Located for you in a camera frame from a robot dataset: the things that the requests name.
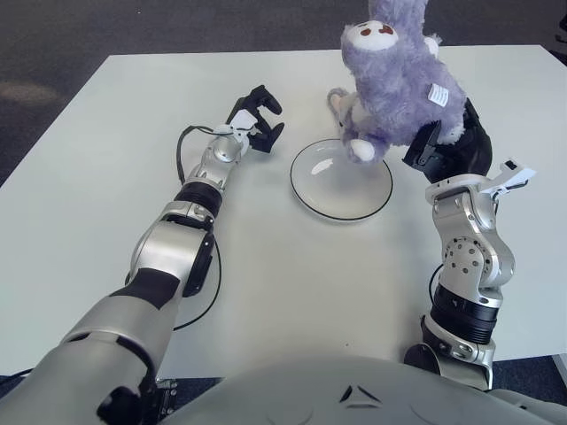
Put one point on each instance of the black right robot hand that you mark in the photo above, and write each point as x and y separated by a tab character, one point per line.
465	150

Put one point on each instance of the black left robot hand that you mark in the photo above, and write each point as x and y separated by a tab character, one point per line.
266	133

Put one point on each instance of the purple plush bunny doll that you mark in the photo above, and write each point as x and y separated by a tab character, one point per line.
394	88

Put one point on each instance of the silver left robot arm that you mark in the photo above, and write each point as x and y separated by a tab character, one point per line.
168	248

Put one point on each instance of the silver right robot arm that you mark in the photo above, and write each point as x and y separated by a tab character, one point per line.
474	257

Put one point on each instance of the white plate with black rim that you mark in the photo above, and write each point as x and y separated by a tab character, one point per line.
341	190

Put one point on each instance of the black office chair base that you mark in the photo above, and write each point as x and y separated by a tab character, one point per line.
561	26

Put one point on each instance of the grey robot torso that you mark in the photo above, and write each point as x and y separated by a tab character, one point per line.
310	389

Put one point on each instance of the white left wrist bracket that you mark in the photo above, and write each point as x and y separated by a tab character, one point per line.
243	121

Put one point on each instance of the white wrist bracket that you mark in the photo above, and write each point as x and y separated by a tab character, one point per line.
243	121
509	177

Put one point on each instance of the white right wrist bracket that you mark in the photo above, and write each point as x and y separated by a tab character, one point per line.
509	177

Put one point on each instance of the metal table leg bracket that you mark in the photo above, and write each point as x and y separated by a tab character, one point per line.
166	389

